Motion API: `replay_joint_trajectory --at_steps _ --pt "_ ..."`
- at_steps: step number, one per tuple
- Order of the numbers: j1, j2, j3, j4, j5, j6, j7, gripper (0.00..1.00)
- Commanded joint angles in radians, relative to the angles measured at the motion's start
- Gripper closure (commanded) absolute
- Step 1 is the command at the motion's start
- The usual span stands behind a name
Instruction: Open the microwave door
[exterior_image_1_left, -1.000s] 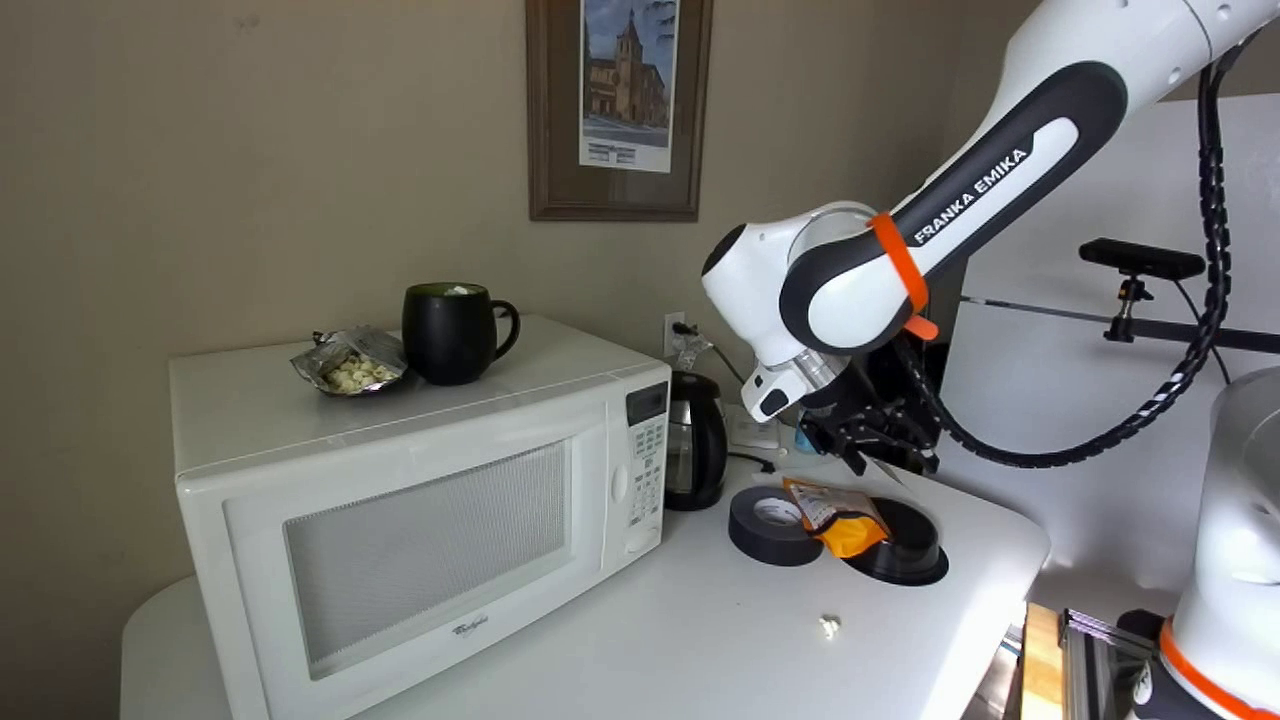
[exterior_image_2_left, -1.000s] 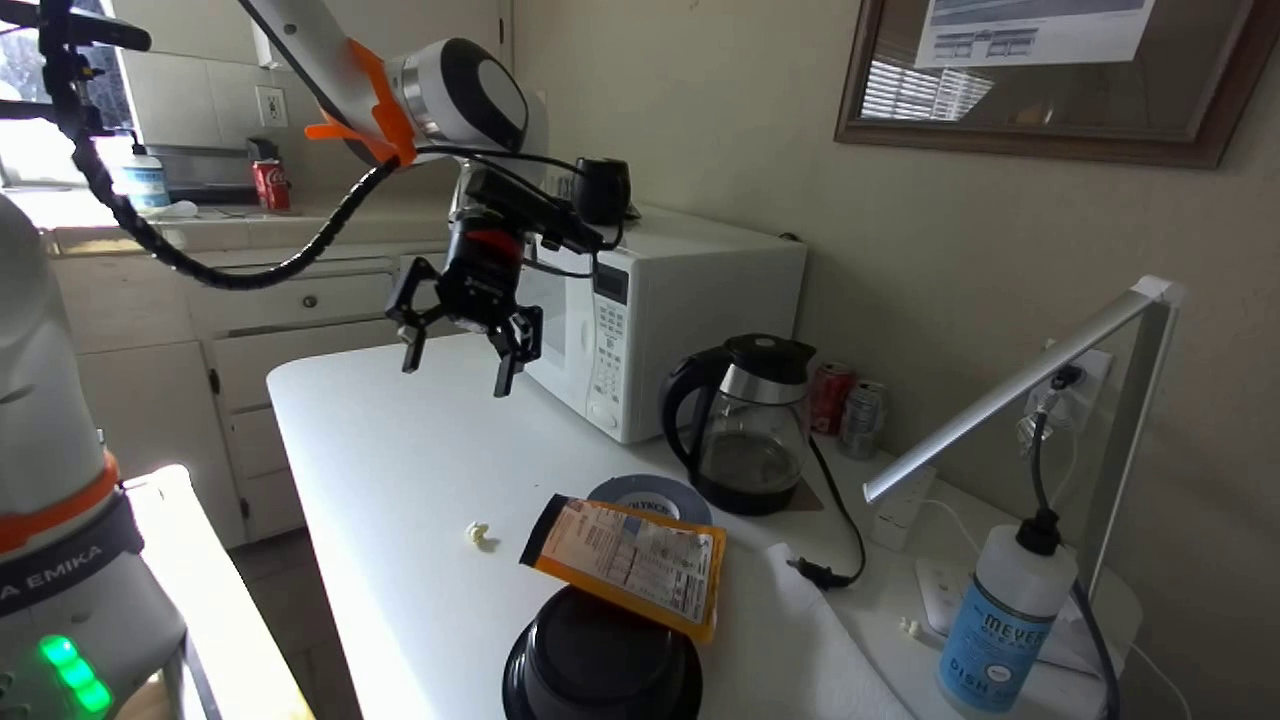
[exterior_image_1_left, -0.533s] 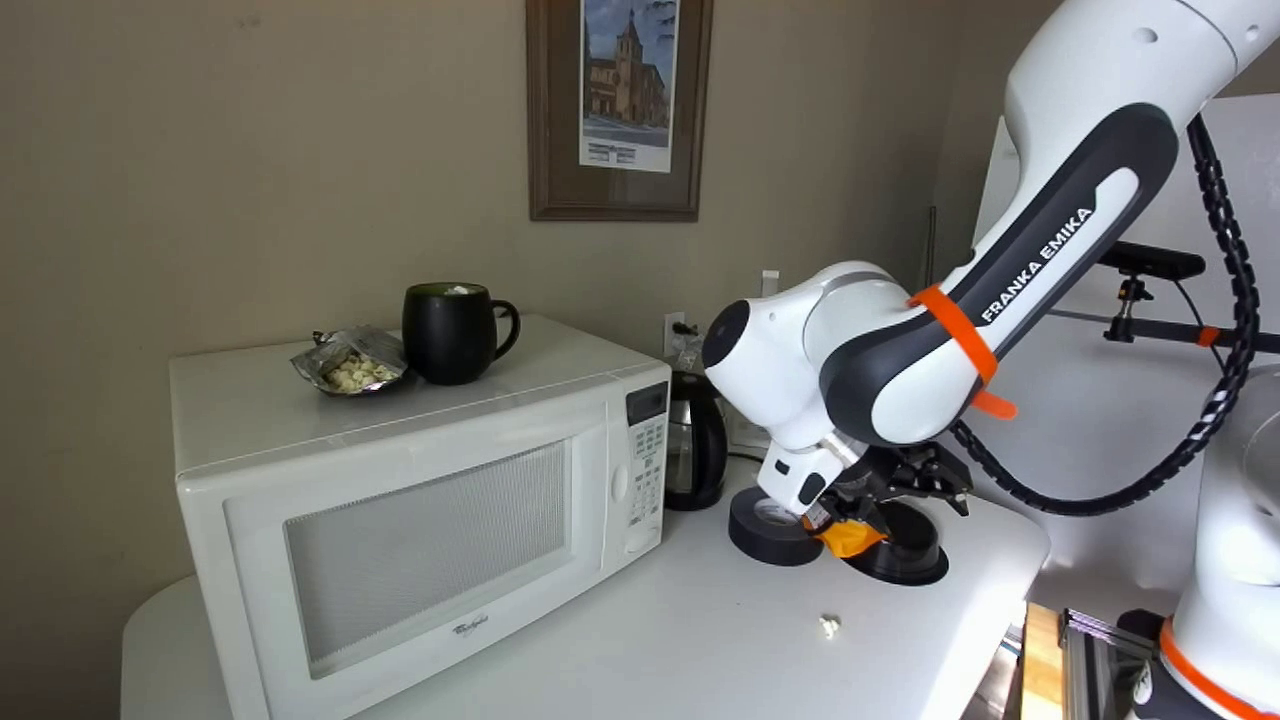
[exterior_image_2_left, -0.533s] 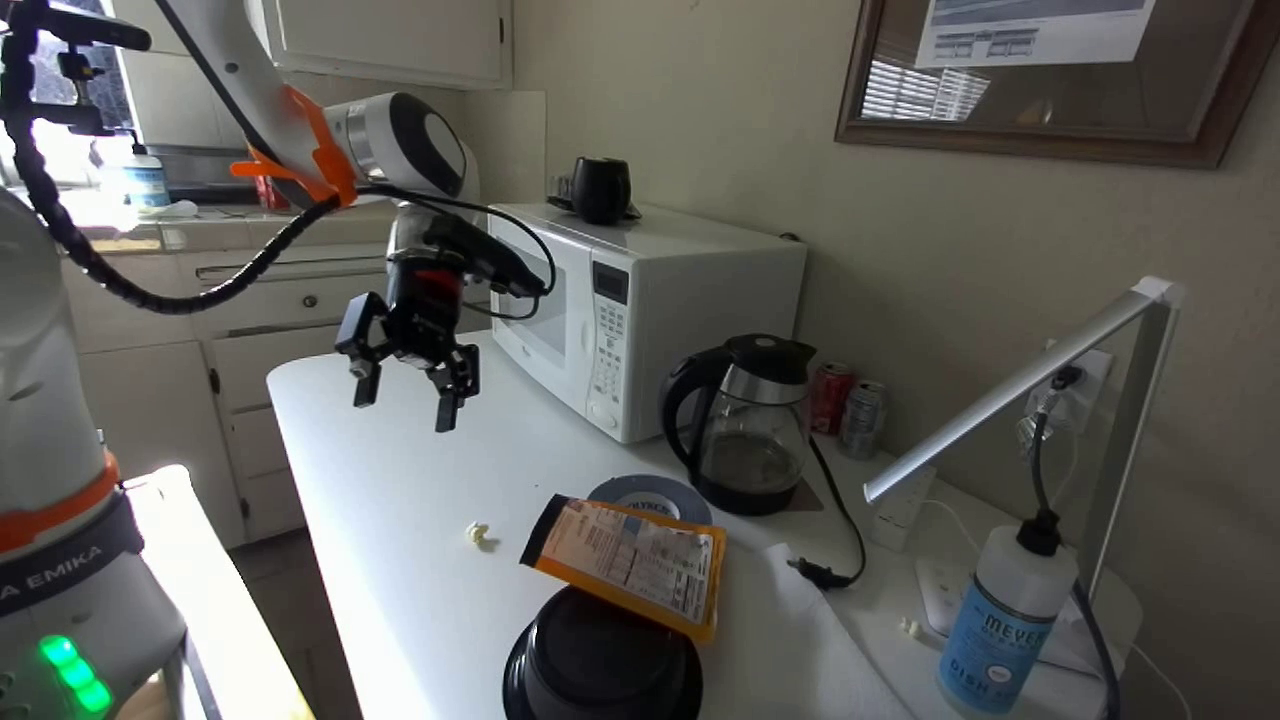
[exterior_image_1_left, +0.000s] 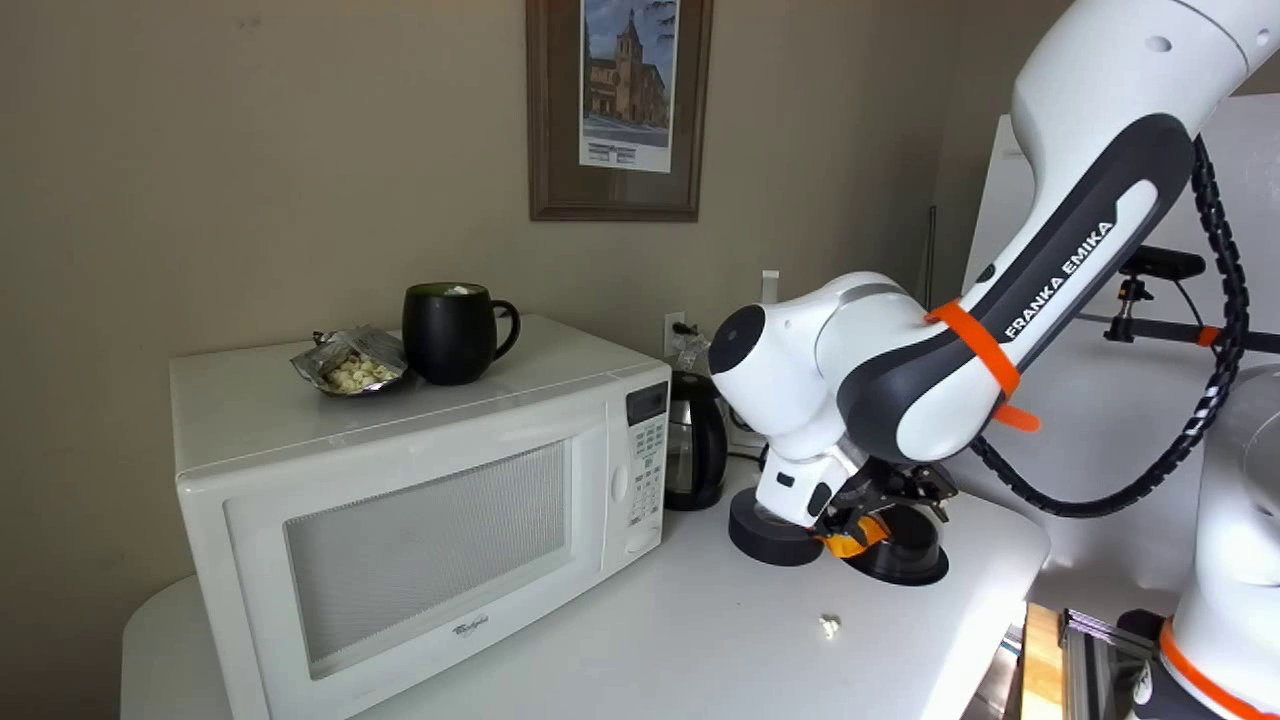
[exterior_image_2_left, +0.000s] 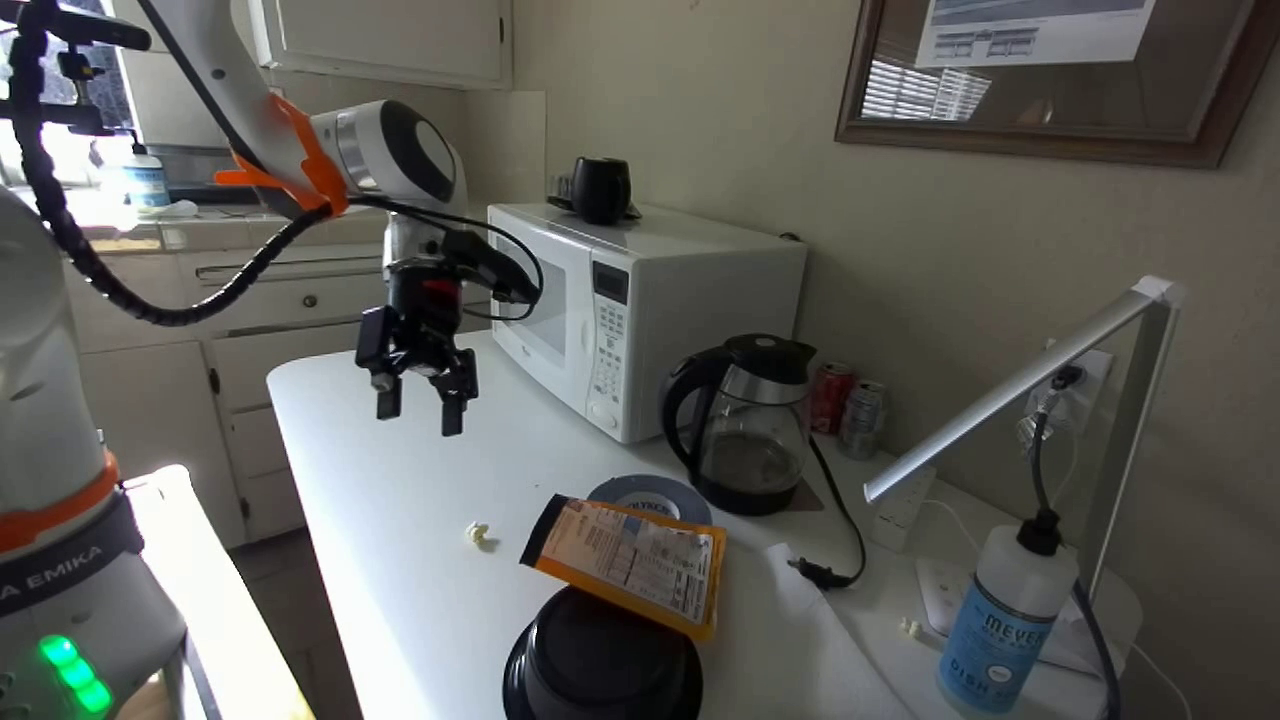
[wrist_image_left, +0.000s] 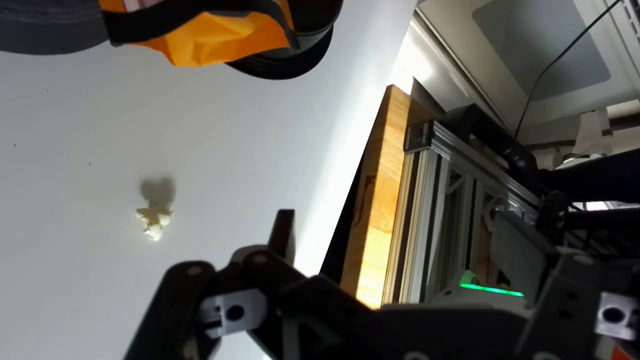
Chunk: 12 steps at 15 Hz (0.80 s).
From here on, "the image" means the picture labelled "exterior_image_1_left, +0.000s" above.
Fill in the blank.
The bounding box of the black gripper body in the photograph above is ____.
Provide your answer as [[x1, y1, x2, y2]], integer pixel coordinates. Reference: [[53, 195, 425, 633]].
[[813, 458, 938, 532]]

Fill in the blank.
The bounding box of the white microwave door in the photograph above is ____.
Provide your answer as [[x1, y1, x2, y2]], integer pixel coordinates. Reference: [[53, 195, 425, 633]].
[[178, 388, 621, 720]]

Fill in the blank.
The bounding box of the white microwave body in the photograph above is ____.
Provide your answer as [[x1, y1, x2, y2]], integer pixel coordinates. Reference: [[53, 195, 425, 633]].
[[170, 311, 677, 720]]

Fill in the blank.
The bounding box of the orange popcorn packet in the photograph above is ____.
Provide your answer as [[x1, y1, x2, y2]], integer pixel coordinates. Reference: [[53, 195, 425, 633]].
[[822, 512, 891, 565]]

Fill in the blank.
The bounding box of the black round bowl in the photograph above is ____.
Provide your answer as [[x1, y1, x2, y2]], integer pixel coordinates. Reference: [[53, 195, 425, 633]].
[[853, 501, 954, 586]]

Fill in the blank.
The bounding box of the black electric kettle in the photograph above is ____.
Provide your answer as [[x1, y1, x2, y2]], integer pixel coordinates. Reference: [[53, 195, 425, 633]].
[[662, 368, 737, 516]]

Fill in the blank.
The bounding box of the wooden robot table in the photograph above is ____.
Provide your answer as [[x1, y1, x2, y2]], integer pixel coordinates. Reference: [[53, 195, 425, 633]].
[[1018, 599, 1073, 720]]

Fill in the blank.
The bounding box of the black mug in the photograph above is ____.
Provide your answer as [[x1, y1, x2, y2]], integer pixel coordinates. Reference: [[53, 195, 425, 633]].
[[401, 278, 525, 388]]

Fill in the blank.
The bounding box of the orange cable strap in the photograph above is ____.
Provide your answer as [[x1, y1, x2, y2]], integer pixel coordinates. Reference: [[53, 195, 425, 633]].
[[927, 294, 1044, 437]]

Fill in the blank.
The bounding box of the white wall outlet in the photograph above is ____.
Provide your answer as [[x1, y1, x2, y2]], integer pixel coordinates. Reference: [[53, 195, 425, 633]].
[[662, 311, 709, 376]]

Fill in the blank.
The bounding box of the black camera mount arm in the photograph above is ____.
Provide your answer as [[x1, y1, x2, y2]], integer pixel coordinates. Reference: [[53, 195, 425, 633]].
[[1101, 242, 1238, 351]]

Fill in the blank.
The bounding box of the black ribbed robot cable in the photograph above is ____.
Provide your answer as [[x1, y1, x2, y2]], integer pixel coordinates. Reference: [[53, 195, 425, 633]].
[[970, 133, 1256, 520]]

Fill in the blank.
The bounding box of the brown framed wall picture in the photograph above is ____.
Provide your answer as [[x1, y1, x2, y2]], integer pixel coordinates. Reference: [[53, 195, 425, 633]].
[[525, 0, 716, 225]]

